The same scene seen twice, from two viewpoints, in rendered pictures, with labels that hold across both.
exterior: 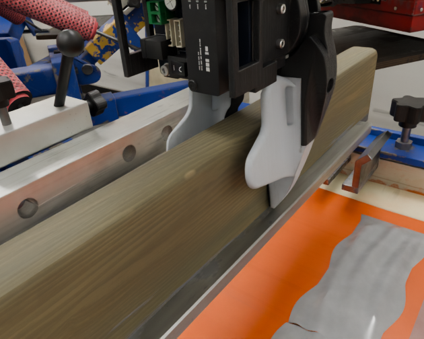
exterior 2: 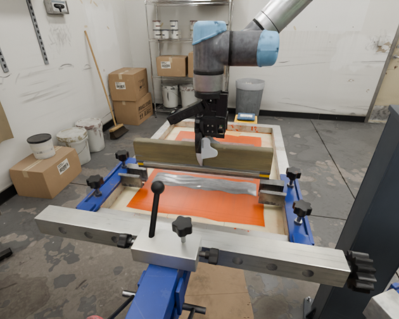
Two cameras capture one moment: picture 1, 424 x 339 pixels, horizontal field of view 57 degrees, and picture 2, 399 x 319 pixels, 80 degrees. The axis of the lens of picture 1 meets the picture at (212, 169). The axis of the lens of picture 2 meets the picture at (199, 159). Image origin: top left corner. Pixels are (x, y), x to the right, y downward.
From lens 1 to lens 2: 77 cm
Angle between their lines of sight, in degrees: 96
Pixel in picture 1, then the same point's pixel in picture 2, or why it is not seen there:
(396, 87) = not seen: outside the picture
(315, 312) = (197, 184)
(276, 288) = (191, 192)
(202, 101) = (206, 144)
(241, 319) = (205, 195)
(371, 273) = (178, 178)
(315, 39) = not seen: hidden behind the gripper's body
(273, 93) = not seen: hidden behind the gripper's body
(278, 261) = (181, 194)
